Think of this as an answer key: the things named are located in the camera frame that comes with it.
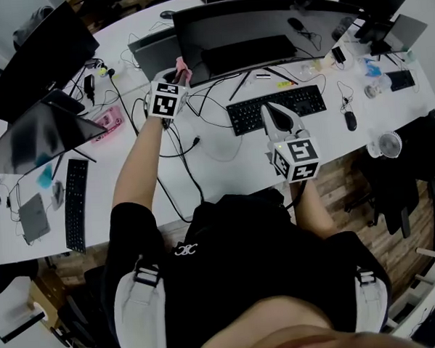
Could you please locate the white desk fan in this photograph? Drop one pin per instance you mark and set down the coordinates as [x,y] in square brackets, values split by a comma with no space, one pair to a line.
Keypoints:
[387,144]

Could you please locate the grey computer mouse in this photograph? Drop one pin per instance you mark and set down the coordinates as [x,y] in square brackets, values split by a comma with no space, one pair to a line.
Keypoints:
[58,194]

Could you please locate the black power brick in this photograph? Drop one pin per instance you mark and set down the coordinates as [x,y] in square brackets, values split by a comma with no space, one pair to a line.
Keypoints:
[89,87]

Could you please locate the small black keyboard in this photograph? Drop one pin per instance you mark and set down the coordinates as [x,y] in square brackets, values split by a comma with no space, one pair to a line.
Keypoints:
[400,80]

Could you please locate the slim black keyboard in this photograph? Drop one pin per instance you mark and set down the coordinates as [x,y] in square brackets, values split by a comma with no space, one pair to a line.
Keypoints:
[76,206]

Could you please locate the grey laptop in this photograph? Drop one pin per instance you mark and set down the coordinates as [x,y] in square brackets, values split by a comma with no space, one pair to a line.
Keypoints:
[34,219]

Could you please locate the clear plastic bottle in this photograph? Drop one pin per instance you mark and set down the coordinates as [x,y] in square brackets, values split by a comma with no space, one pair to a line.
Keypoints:
[377,86]

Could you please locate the pale yellow packet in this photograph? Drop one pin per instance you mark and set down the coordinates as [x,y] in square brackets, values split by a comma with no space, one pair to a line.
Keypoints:
[329,60]

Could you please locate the person's black shirt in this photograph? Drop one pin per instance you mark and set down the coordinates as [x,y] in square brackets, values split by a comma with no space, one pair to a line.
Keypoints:
[251,262]

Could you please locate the grey jacket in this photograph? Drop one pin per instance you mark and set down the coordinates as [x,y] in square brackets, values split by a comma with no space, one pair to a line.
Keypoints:
[31,23]

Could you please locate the white black marker pen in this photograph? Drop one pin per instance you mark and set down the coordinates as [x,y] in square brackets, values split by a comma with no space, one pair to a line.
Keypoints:
[263,76]

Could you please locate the pink cloth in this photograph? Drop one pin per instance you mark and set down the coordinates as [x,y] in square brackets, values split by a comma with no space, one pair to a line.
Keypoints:
[182,66]

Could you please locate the black computer mouse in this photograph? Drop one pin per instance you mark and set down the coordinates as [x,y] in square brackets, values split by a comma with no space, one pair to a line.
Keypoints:
[350,120]
[167,14]

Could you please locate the black office chair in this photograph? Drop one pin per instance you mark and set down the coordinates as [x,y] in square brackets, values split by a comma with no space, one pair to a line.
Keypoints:
[403,181]
[79,315]

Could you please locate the pale green bottle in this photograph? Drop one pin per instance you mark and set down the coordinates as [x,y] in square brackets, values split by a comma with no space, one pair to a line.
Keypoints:
[410,55]

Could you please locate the curved black monitor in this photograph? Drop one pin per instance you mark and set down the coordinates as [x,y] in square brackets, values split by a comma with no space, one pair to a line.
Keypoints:
[249,26]

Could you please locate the black power adapter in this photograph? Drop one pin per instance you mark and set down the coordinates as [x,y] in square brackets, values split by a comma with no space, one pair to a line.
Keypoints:
[338,54]

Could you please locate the small yellow green item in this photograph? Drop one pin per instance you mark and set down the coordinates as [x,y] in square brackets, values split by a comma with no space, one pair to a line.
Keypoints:
[106,71]

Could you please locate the yellow red pen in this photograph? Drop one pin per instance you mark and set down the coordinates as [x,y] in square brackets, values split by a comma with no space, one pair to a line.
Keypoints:
[284,83]

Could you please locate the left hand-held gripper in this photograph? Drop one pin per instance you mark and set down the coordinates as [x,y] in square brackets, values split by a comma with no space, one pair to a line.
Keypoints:
[164,101]

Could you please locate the pink box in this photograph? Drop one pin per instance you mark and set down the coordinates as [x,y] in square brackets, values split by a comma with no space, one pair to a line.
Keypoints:
[107,124]

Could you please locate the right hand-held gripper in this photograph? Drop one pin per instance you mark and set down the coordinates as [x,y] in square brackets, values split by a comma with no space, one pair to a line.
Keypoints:
[296,160]

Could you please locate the cardboard box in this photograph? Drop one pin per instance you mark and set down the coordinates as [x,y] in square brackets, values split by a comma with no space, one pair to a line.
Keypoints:
[46,302]

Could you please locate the person's right forearm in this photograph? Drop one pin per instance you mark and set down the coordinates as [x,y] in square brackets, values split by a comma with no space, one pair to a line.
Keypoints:
[315,211]

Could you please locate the wide black keyboard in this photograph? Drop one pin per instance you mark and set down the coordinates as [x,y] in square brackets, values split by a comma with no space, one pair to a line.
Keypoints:
[247,115]

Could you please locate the blue tissue packet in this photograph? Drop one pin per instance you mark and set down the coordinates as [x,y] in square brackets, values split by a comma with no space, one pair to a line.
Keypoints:
[372,67]

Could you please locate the person's left forearm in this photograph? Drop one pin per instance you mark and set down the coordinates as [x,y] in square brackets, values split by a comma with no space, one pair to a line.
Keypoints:
[140,166]

